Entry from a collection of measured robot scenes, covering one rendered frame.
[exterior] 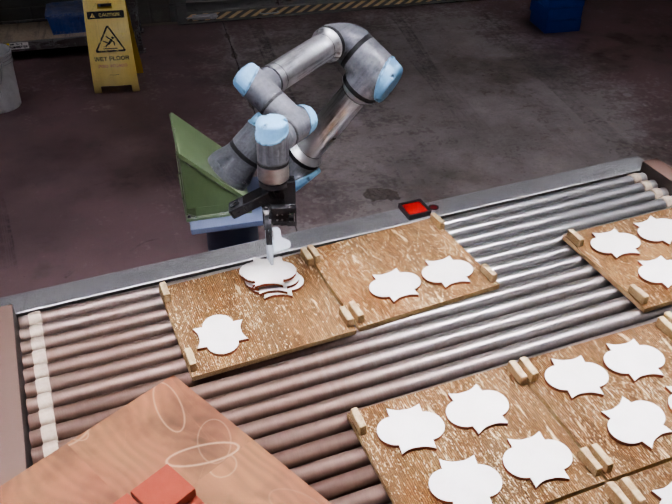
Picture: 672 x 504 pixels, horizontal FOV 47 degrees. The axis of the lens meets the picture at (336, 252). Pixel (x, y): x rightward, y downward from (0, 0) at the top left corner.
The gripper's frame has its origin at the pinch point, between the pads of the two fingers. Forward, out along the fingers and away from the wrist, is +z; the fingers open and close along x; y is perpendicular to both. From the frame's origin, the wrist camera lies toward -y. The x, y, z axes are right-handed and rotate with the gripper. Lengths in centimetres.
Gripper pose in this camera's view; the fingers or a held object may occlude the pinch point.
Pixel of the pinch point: (267, 248)
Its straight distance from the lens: 194.0
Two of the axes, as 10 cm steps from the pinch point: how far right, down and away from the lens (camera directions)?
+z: -0.2, 8.2, 5.7
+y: 9.9, -0.6, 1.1
